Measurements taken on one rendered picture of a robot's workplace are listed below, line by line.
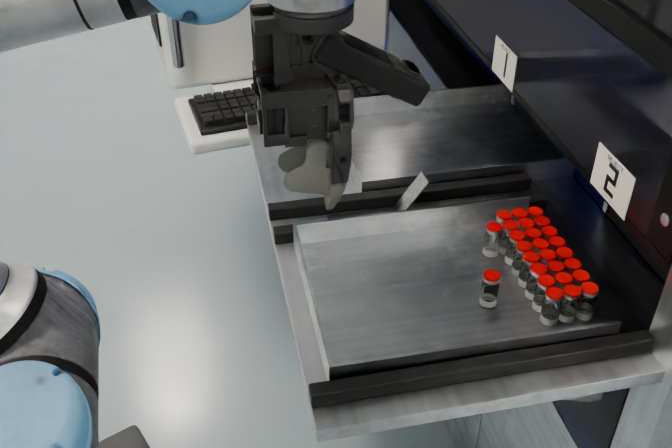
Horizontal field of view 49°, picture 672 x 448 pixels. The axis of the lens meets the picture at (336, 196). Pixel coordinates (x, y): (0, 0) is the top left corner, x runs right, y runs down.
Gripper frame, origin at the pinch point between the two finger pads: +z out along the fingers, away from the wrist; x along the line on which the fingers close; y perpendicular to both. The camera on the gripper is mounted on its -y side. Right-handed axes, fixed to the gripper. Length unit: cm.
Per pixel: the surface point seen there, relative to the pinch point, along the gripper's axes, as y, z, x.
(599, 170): -35.5, 7.9, -9.8
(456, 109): -33, 21, -52
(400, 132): -21, 21, -46
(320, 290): 0.0, 21.4, -9.8
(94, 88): 57, 110, -258
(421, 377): -7.8, 19.6, 8.0
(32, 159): 77, 110, -201
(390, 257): -10.4, 21.4, -14.4
